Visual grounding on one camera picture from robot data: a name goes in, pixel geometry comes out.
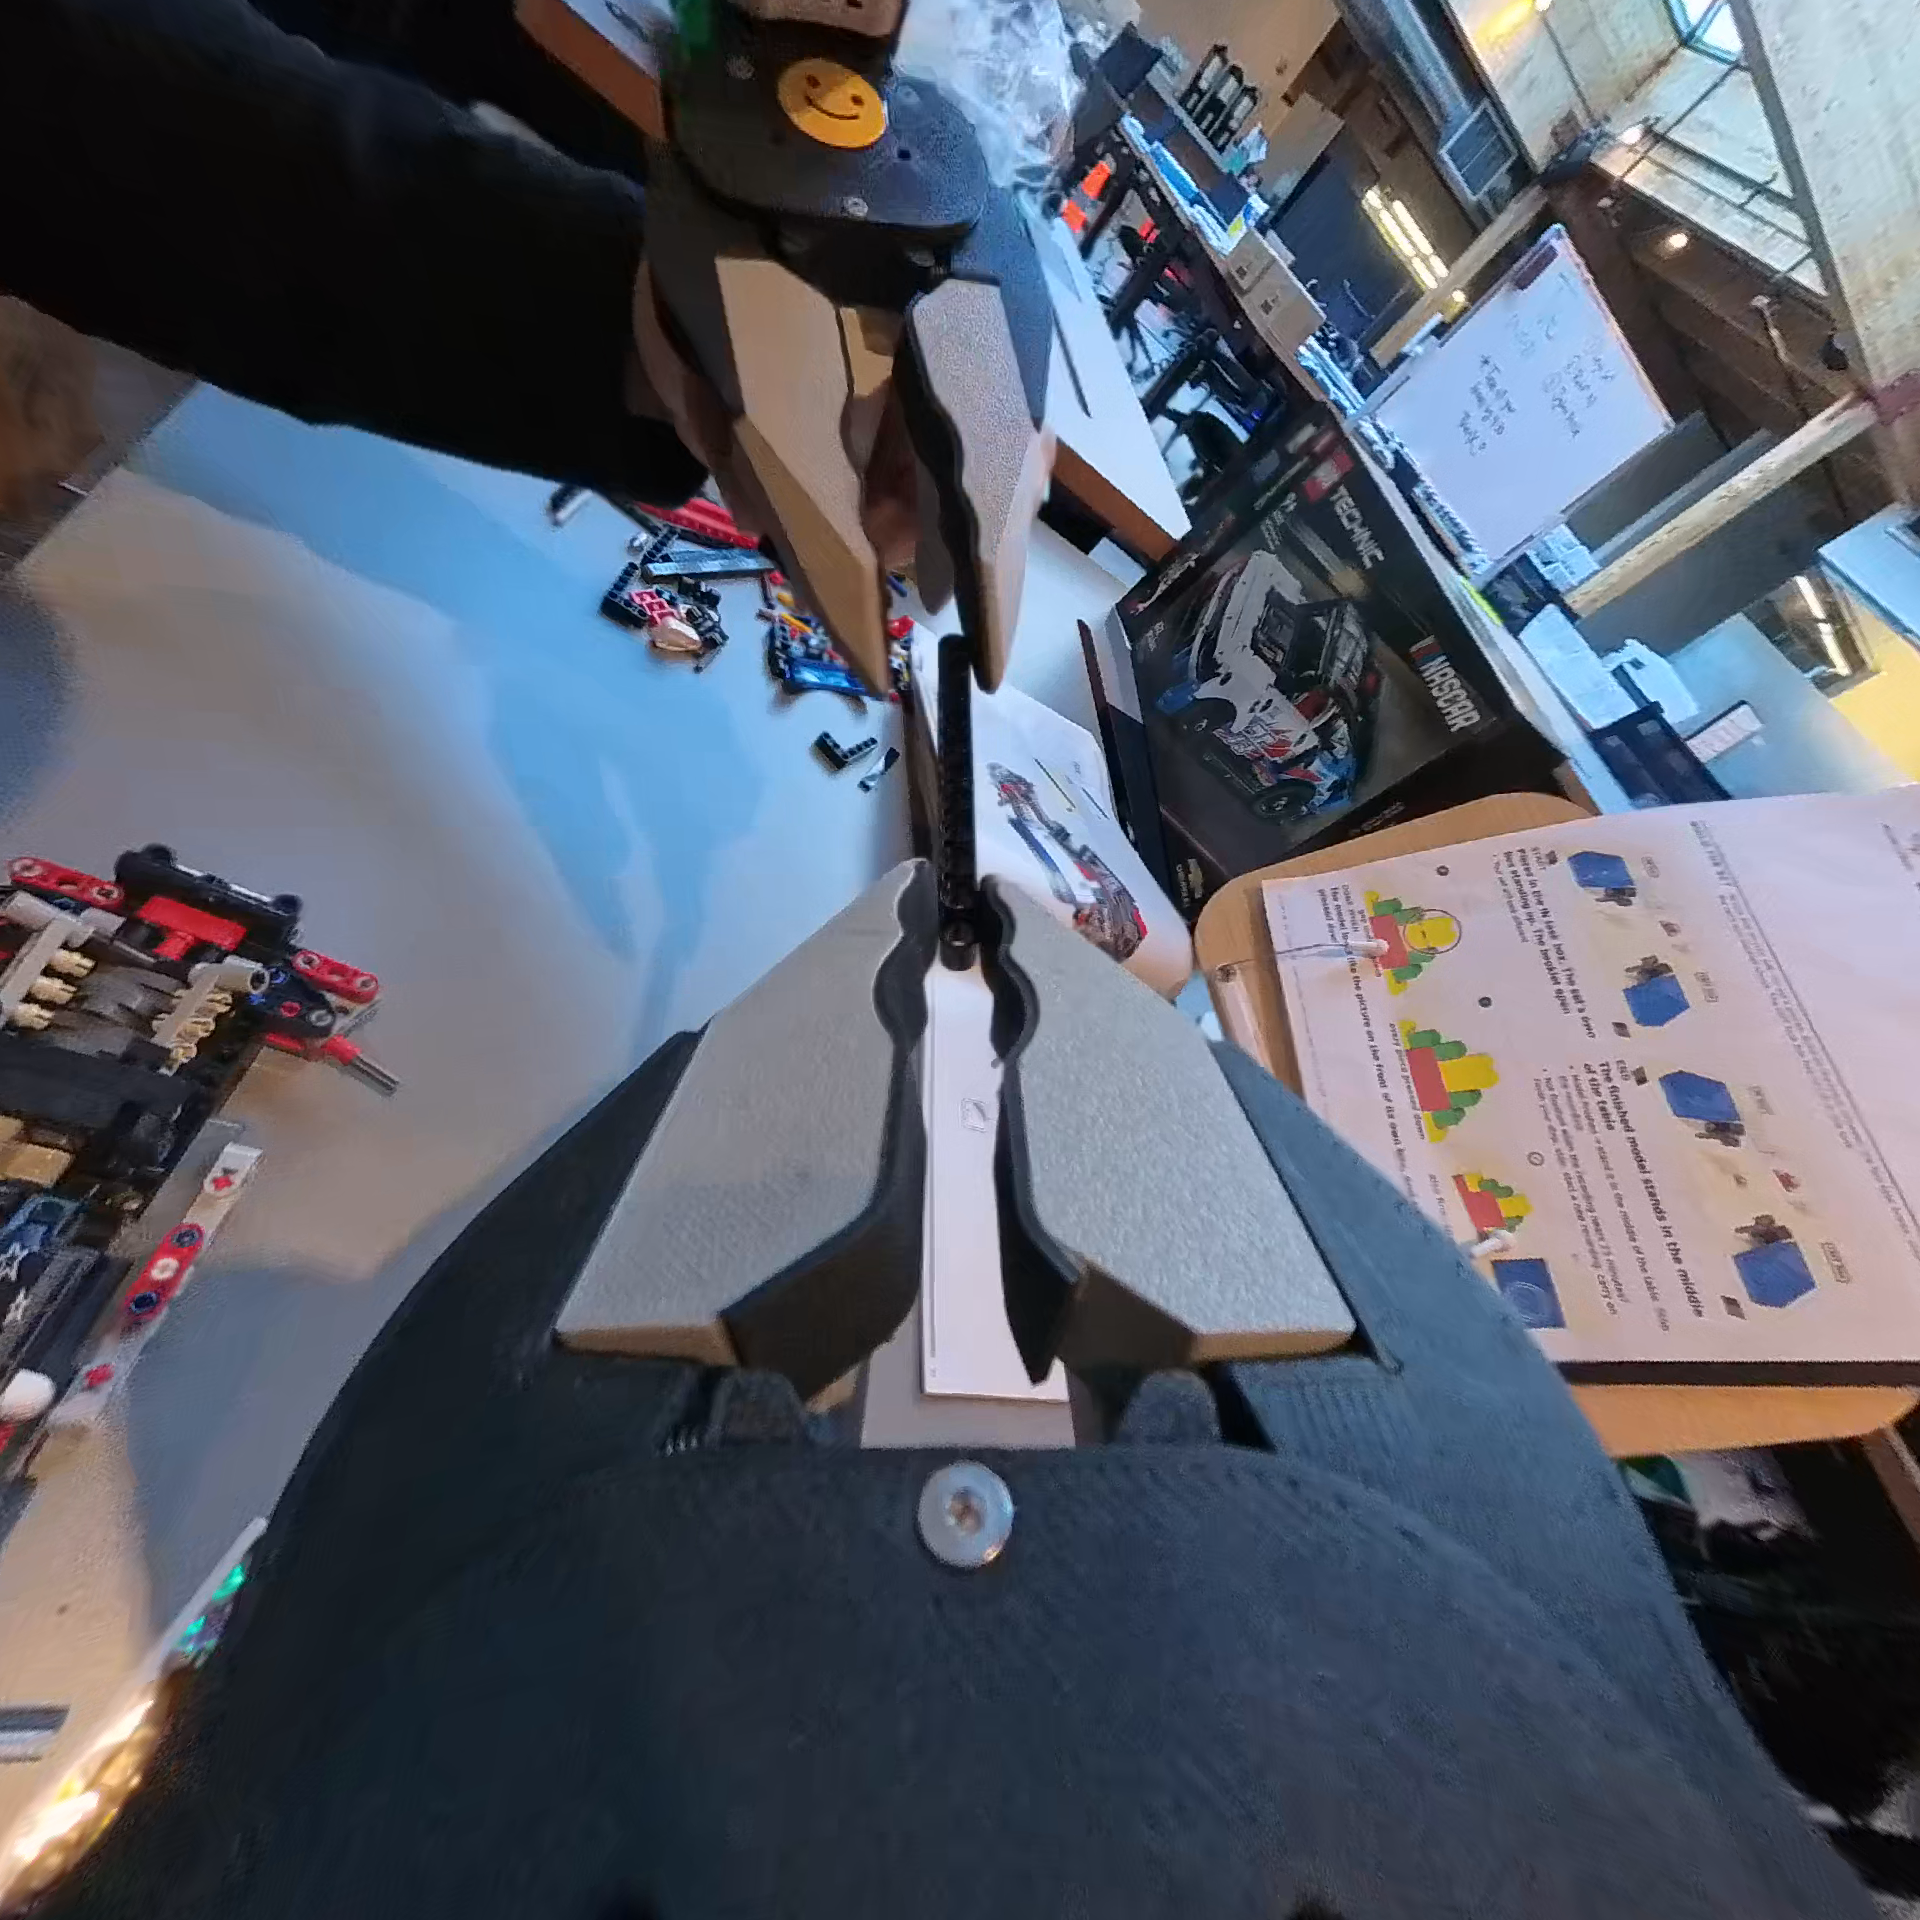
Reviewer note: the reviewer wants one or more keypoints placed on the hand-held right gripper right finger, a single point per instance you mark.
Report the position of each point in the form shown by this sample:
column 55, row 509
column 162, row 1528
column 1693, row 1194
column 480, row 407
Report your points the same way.
column 1170, row 1187

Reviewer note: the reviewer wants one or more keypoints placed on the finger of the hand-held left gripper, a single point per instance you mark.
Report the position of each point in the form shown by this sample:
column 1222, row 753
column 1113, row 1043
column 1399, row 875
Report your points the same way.
column 983, row 449
column 794, row 449

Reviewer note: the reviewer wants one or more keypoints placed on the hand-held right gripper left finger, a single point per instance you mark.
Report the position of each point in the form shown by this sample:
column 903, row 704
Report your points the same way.
column 766, row 1171

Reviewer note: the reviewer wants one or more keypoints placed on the long black toy beam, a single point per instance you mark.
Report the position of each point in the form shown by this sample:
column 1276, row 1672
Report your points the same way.
column 957, row 795

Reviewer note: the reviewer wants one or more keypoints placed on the person's left forearm black sleeve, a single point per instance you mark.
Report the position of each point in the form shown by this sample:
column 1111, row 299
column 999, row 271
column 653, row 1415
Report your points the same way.
column 299, row 226

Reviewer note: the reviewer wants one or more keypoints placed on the white desk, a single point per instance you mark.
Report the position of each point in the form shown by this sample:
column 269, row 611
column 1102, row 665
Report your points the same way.
column 480, row 780

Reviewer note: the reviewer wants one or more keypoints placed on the wooden-edged background table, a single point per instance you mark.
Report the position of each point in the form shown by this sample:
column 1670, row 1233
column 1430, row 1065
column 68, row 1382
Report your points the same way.
column 1111, row 436

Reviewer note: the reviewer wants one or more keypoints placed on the pile of toy bricks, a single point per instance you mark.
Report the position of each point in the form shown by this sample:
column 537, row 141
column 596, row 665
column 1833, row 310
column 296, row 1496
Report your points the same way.
column 721, row 577

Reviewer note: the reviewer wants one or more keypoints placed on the wooden clipboard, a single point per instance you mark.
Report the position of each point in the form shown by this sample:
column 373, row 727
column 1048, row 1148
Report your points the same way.
column 1245, row 976

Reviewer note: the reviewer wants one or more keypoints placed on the black L-shaped toy beam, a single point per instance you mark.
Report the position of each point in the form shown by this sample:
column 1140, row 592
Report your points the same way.
column 849, row 754

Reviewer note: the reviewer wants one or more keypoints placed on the toy car instruction booklet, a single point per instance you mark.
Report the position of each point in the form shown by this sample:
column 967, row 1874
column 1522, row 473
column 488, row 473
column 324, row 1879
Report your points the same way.
column 1048, row 840

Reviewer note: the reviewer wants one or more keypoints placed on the black toy car box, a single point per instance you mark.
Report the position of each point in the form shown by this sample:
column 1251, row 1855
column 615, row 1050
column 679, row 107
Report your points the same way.
column 1304, row 677

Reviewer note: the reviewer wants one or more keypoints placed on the printed brick instruction sheet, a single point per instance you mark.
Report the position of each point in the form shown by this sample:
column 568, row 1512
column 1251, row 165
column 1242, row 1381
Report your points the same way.
column 1621, row 1080

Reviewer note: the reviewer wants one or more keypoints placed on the whiteboard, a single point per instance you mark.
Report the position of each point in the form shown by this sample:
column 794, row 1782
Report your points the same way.
column 1515, row 404

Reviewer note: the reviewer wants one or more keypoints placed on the partly built toy model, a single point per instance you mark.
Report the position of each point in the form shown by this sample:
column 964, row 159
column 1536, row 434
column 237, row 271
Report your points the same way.
column 135, row 991

